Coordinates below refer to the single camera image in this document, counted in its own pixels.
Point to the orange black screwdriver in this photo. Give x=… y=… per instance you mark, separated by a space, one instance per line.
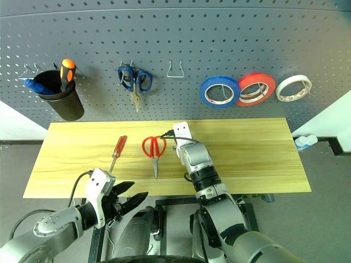
x=67 y=71

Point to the grey metal pegboard panel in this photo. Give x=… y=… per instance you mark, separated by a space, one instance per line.
x=192 y=33

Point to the blue marker pen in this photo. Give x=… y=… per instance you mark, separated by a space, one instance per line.
x=33 y=84

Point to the blue tape roll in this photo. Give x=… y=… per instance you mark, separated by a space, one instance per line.
x=203 y=93

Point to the white tape roll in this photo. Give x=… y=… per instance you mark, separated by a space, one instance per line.
x=288 y=99

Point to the black tool cup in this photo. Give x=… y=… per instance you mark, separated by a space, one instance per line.
x=68 y=107

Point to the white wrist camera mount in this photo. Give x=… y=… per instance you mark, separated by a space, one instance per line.
x=96 y=186
x=182 y=130

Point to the metal straight peg hook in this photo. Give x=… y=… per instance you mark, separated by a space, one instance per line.
x=225 y=91

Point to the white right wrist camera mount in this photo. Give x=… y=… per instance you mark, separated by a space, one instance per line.
x=182 y=130

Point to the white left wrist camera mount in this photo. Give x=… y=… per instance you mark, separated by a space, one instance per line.
x=96 y=186

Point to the red tape roll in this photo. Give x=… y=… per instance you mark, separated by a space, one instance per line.
x=256 y=77

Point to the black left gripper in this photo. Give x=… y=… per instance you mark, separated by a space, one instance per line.
x=111 y=205

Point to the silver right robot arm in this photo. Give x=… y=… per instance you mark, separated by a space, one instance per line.
x=194 y=156

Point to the white plastic bottle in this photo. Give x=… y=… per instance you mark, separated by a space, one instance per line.
x=312 y=139
x=301 y=143

